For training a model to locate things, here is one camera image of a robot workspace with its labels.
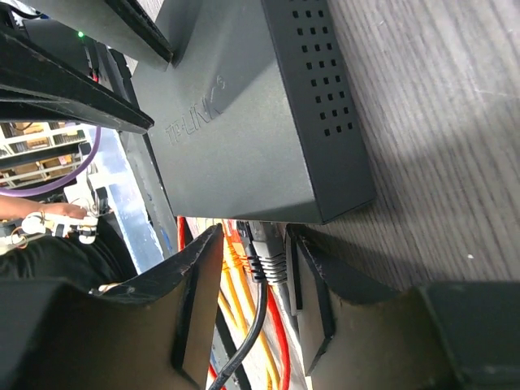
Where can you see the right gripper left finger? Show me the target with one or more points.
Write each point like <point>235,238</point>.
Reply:
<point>153,331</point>

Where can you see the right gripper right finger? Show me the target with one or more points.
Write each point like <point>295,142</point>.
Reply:
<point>357,333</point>

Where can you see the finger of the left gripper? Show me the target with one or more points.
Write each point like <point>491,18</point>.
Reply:
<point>29,70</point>
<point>121,25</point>

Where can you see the black network switch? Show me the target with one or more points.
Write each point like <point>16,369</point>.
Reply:
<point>255,119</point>

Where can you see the operator bare hand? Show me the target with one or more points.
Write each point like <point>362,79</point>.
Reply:
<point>20,208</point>

